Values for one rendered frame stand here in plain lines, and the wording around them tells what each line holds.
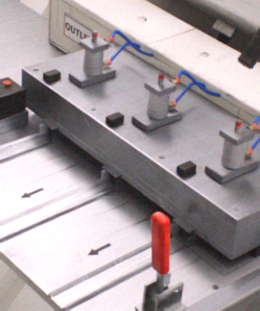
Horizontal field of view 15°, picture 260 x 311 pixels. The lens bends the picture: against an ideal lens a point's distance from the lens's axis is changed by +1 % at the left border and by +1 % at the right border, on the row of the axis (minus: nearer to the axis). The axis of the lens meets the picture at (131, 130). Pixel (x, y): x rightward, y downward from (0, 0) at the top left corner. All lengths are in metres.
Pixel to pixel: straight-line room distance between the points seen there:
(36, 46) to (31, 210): 0.36
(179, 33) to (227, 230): 0.33
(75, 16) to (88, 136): 0.24
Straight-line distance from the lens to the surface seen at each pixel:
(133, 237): 0.95
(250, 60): 0.93
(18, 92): 1.08
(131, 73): 1.10
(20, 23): 1.33
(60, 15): 1.25
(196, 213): 0.93
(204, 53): 1.11
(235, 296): 0.88
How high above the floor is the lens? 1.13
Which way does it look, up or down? level
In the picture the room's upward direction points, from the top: 35 degrees clockwise
